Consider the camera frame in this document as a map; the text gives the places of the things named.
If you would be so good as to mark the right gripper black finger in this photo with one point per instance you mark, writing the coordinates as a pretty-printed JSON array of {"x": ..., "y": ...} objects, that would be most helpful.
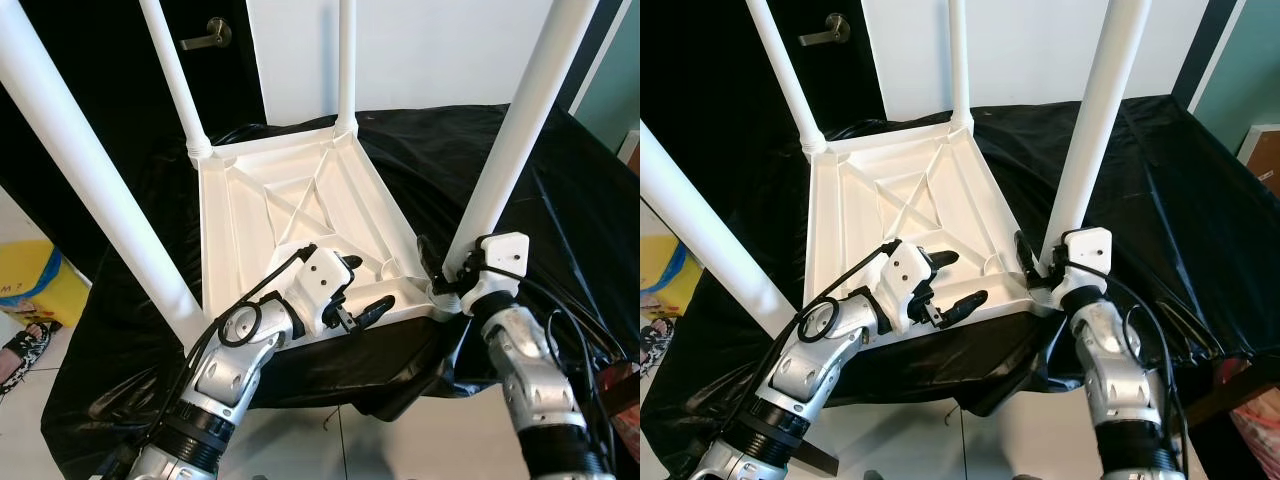
[
  {"x": 1027, "y": 255},
  {"x": 430, "y": 262}
]

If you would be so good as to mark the white plastic table leg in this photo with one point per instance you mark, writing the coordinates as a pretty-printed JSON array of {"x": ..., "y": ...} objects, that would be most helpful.
[
  {"x": 785, "y": 80},
  {"x": 347, "y": 60},
  {"x": 1095, "y": 120},
  {"x": 90, "y": 170},
  {"x": 520, "y": 120},
  {"x": 959, "y": 60},
  {"x": 175, "y": 80},
  {"x": 710, "y": 230}
]

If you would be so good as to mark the black plastic sheet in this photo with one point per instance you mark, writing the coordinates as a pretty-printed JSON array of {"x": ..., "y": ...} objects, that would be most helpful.
[
  {"x": 1190, "y": 220},
  {"x": 580, "y": 220}
]

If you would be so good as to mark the yellow box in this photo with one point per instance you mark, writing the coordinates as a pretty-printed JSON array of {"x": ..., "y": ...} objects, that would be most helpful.
[
  {"x": 30, "y": 280},
  {"x": 665, "y": 275}
]

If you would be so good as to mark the black white patterned sandal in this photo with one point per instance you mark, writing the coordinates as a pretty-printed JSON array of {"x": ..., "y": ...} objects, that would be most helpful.
[
  {"x": 25, "y": 345},
  {"x": 655, "y": 345}
]

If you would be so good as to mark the dark brown wooden plank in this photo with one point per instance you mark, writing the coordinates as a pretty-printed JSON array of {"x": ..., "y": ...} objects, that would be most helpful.
[{"x": 1240, "y": 385}]

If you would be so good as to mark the brown wooden cabinet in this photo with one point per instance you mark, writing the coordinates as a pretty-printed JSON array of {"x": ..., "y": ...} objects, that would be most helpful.
[{"x": 1265, "y": 160}]

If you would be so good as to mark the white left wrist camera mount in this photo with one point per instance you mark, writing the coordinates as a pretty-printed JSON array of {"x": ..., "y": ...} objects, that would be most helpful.
[
  {"x": 905, "y": 272},
  {"x": 320, "y": 275}
]

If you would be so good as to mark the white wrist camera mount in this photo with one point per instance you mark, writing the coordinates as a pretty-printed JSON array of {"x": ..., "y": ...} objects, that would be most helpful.
[
  {"x": 500, "y": 255},
  {"x": 905, "y": 272},
  {"x": 1085, "y": 250},
  {"x": 320, "y": 275}
]

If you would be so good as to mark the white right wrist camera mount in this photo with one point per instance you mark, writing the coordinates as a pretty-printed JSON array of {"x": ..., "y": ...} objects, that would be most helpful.
[
  {"x": 500, "y": 255},
  {"x": 1085, "y": 250}
]

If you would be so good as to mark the dark grey door frame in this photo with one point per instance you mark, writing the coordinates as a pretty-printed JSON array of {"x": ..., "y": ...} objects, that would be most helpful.
[
  {"x": 590, "y": 75},
  {"x": 1200, "y": 50}
]

